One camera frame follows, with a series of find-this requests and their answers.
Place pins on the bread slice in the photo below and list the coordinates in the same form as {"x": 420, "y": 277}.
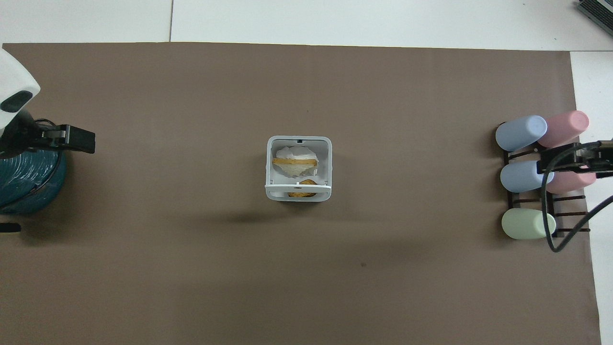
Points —
{"x": 294, "y": 167}

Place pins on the pink cup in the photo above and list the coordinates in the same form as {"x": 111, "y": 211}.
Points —
{"x": 565, "y": 127}
{"x": 572, "y": 182}

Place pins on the white square trash can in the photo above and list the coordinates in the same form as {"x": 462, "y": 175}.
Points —
{"x": 323, "y": 158}

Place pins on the white trash can lid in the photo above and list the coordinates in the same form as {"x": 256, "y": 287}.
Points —
{"x": 275, "y": 191}

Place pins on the light green cup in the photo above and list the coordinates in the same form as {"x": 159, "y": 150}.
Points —
{"x": 524, "y": 224}

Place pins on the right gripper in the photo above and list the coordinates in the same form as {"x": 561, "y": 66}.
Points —
{"x": 603, "y": 160}

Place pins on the light blue cup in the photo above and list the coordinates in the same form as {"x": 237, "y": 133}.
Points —
{"x": 519, "y": 134}
{"x": 522, "y": 176}

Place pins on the brown round food scrap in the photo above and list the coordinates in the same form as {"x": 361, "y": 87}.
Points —
{"x": 301, "y": 194}

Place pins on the dark wooden cup rack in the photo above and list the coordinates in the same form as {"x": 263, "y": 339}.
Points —
{"x": 570, "y": 213}

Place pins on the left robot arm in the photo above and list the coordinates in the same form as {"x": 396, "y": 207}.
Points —
{"x": 14, "y": 76}

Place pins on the grey device corner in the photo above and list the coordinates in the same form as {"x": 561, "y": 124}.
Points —
{"x": 598, "y": 12}

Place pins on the teal ribbed pot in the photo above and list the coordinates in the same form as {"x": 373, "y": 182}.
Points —
{"x": 24, "y": 178}

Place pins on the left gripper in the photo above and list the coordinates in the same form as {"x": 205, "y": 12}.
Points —
{"x": 19, "y": 136}

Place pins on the white crumpled paper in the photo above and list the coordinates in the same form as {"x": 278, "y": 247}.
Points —
{"x": 297, "y": 152}

